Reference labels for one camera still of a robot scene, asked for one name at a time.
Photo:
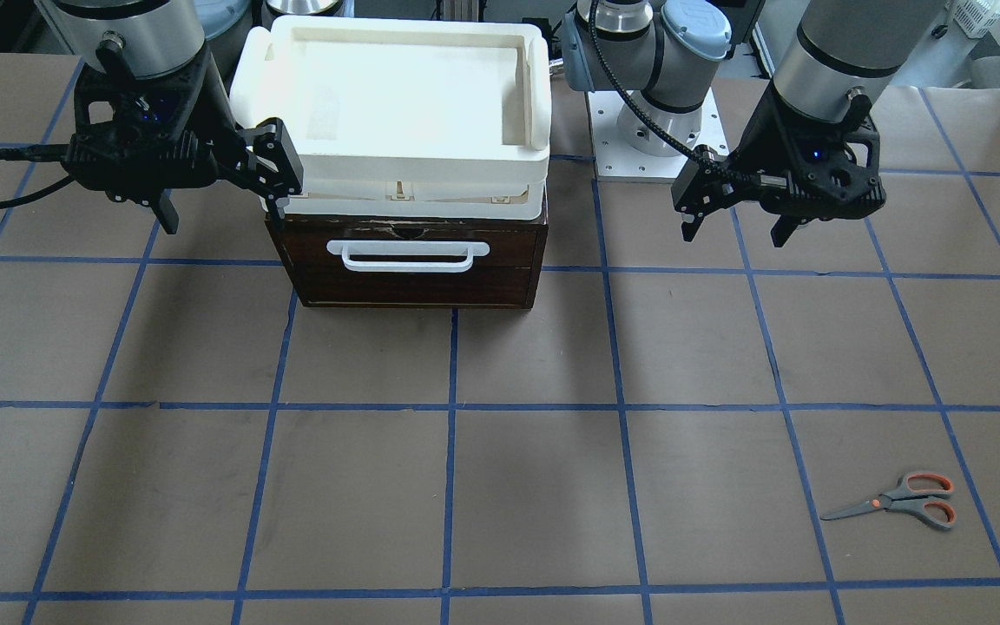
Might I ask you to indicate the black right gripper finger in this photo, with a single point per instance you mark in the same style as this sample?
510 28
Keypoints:
269 166
161 205

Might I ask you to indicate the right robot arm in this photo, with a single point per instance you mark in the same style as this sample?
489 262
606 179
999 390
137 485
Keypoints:
160 35

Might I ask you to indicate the wooden drawer with white handle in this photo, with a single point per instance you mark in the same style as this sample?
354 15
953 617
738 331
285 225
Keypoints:
498 268

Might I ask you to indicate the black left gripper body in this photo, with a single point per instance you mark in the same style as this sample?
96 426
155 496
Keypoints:
766 130

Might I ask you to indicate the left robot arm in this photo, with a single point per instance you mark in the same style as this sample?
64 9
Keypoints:
662 59

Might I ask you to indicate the dark wooden drawer cabinet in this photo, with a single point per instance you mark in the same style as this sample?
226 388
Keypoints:
408 228

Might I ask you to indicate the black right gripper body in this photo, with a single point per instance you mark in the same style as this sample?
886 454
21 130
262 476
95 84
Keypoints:
212 104

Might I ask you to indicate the grey orange scissors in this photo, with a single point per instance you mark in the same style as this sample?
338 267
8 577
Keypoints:
921 494

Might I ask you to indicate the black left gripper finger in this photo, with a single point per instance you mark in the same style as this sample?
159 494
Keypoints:
691 222
784 228

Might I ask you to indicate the white plastic tray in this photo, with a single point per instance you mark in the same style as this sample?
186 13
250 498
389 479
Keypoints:
405 118

